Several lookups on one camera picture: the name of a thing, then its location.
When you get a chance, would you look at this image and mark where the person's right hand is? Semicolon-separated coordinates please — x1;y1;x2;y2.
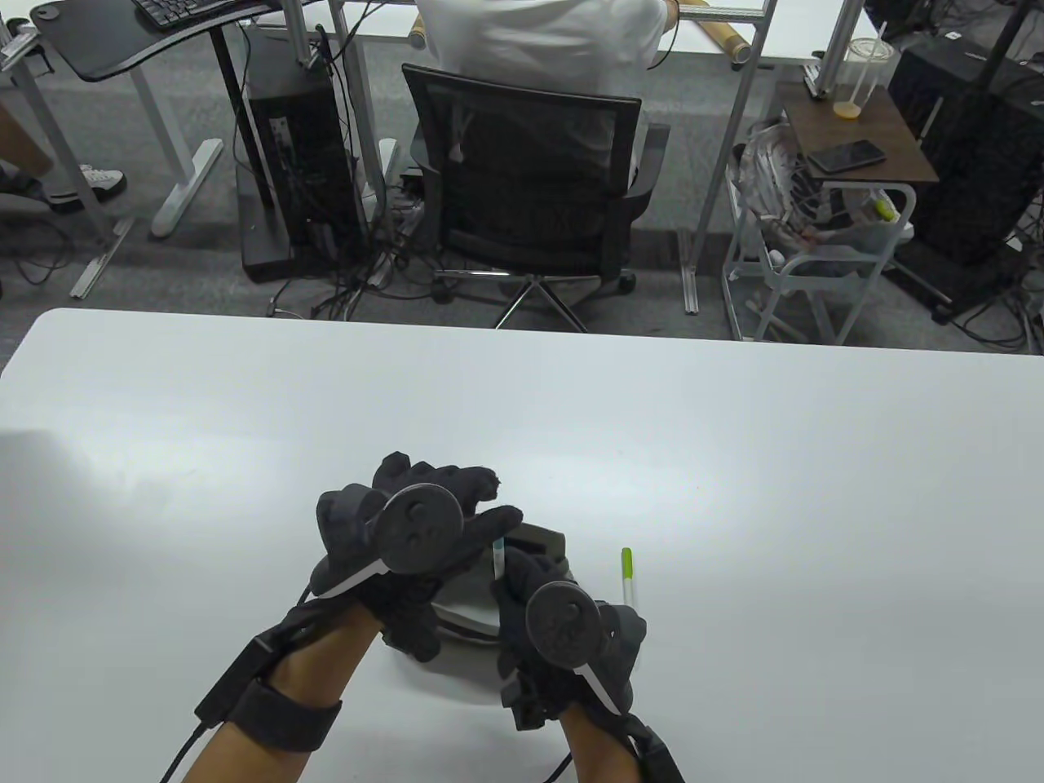
489;546;649;733

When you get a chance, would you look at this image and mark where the person's left hand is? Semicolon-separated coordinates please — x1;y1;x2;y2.
314;451;524;663

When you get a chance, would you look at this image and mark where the green fabric pencil case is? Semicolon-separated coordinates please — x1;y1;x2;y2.
428;524;569;647

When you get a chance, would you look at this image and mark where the person's right forearm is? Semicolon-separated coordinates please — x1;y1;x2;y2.
563;701;686;783

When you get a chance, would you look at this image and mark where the black tracking controller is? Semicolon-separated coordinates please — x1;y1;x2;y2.
308;483;466;600
524;581;649;719

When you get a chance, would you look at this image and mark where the black sensor module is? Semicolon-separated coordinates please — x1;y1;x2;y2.
628;718;686;783
194;638;274;723

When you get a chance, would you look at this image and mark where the black mesh office chair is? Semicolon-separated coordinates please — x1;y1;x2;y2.
401;64;671;333

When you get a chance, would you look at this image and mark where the black computer tower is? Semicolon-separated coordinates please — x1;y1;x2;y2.
237;27;369;284

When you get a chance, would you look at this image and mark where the clear plastic bag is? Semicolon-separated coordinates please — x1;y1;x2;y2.
728;121;914;266

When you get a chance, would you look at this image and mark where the white sneaker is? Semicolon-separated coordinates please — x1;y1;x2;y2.
45;166;127;215

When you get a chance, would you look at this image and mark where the black smartphone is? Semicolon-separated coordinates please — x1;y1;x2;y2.
806;140;887;174

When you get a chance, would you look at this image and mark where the black keyboard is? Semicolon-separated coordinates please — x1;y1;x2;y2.
130;0;274;31

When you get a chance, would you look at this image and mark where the black curved desk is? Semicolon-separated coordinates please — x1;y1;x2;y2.
30;0;282;239

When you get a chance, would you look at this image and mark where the brown top side table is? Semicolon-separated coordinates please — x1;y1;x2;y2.
722;82;940;343

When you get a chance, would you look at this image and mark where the clear plastic cup with straw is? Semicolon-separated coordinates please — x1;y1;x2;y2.
832;23;902;121

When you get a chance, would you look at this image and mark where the large black equipment case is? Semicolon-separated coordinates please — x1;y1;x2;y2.
887;37;1044;266

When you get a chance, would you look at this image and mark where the black cable bundle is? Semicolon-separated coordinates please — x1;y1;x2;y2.
269;163;458;319

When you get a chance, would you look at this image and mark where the black wrist strap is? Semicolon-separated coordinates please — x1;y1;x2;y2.
224;677;343;753

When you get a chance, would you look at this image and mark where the aluminium frame post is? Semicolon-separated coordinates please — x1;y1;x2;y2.
280;0;327;70
803;0;867;99

